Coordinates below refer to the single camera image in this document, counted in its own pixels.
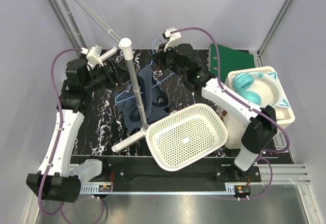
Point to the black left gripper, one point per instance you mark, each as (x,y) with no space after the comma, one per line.
(118,76)

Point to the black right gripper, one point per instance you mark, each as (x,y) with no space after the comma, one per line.
(160,55)

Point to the navy blue tank top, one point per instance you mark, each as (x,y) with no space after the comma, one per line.
(155,100)

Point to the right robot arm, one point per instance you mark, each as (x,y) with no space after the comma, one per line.
(257,125)

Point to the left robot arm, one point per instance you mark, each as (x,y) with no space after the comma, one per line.
(54,180)

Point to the white clothes rack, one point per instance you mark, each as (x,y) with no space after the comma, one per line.
(125,44)

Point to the white perforated plastic basket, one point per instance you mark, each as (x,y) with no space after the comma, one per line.
(186,136)

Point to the teal cat-ear headphones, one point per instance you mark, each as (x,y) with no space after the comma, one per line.
(260,88)

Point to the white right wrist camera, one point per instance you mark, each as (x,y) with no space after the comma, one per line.
(172,36)

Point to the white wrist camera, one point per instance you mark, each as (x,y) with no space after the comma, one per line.
(172,36)
(94,56)

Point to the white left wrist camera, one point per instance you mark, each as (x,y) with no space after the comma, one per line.
(94,56)

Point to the green ring binder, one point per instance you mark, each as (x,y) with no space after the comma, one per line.
(230,60)

